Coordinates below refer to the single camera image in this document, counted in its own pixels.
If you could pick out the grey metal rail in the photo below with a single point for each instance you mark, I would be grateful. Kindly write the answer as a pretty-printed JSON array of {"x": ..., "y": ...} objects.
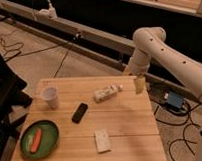
[{"x": 153, "y": 17}]

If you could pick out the black chair frame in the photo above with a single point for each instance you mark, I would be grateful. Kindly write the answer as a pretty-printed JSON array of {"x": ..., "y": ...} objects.
[{"x": 11, "y": 93}]

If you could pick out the green plate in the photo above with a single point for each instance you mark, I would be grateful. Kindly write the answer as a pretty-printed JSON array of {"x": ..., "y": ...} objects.
[{"x": 50, "y": 134}]

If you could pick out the orange carrot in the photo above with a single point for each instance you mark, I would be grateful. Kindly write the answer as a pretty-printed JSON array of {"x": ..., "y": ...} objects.
[{"x": 36, "y": 140}]

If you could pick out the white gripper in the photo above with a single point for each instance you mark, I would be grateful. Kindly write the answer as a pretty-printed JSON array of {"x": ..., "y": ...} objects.
[{"x": 138, "y": 66}]

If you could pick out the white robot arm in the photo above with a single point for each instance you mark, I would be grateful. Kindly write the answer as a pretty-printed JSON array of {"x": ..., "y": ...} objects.
[{"x": 148, "y": 44}]

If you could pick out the white object on rail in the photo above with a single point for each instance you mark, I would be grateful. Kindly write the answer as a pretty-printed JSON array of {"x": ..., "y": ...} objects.
[{"x": 50, "y": 12}]

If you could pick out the blue power box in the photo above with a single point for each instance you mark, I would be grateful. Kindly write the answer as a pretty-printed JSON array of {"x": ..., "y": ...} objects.
[{"x": 173, "y": 100}]

